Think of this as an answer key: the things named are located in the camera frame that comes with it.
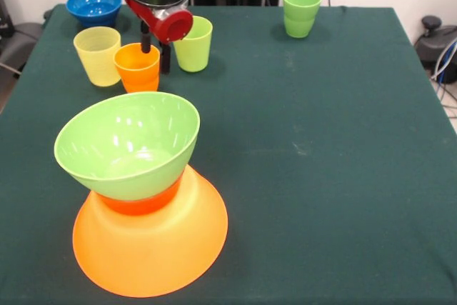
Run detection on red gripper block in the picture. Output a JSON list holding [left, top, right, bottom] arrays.
[[123, 0, 195, 76]]

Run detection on orange cup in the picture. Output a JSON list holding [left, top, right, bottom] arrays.
[[114, 42, 161, 94]]

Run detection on lime cup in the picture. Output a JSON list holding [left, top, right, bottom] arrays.
[[172, 15, 214, 73]]

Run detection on green bowl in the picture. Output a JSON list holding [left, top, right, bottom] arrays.
[[54, 91, 201, 202]]

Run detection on red-orange bowl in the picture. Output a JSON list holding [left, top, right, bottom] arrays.
[[96, 169, 185, 216]]

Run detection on large orange bowl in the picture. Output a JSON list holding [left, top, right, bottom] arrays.
[[72, 164, 229, 299]]

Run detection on yellow cup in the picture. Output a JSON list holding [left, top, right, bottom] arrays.
[[73, 26, 123, 88]]

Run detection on blue bowl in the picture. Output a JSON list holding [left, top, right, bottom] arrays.
[[66, 0, 123, 29]]

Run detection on green cup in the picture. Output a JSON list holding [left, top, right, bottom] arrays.
[[282, 0, 323, 39]]

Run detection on black equipment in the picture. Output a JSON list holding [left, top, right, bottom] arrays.
[[0, 0, 15, 38]]

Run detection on dark green tablecloth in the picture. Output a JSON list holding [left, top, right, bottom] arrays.
[[0, 3, 457, 305]]

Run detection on tangled floor cables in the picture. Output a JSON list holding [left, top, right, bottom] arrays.
[[430, 39, 457, 119]]

